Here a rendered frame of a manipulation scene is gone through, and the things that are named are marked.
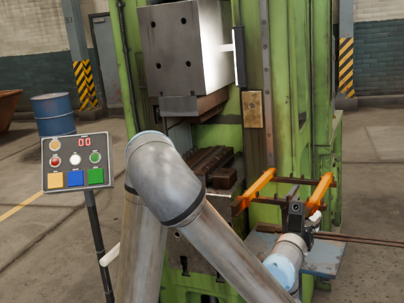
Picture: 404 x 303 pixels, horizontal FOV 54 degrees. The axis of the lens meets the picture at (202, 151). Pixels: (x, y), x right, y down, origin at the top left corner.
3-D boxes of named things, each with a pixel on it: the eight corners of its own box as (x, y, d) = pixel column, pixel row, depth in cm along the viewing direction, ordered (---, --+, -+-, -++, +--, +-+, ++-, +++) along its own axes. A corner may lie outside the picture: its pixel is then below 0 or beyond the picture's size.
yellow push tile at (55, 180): (62, 186, 192) (62, 172, 193) (47, 188, 192) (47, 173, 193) (64, 187, 194) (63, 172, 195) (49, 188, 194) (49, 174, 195)
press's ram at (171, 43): (225, 94, 170) (216, -4, 158) (148, 97, 185) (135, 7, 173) (252, 79, 206) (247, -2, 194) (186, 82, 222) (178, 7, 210)
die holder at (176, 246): (237, 279, 191) (230, 195, 178) (169, 267, 206) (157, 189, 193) (266, 225, 239) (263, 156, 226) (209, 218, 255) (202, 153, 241)
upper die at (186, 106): (198, 116, 178) (196, 95, 175) (160, 116, 186) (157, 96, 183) (229, 98, 214) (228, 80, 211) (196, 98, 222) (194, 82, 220)
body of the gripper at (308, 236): (291, 238, 130) (281, 258, 120) (291, 214, 127) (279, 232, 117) (315, 242, 126) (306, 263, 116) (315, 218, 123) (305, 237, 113)
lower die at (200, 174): (205, 188, 189) (204, 171, 186) (169, 185, 197) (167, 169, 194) (234, 159, 225) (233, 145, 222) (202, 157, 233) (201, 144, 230)
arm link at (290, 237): (272, 237, 113) (305, 243, 109) (277, 229, 117) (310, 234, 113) (273, 264, 116) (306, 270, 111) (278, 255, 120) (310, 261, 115)
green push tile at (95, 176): (103, 182, 192) (102, 167, 193) (88, 184, 192) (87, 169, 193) (104, 183, 194) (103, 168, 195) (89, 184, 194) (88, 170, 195)
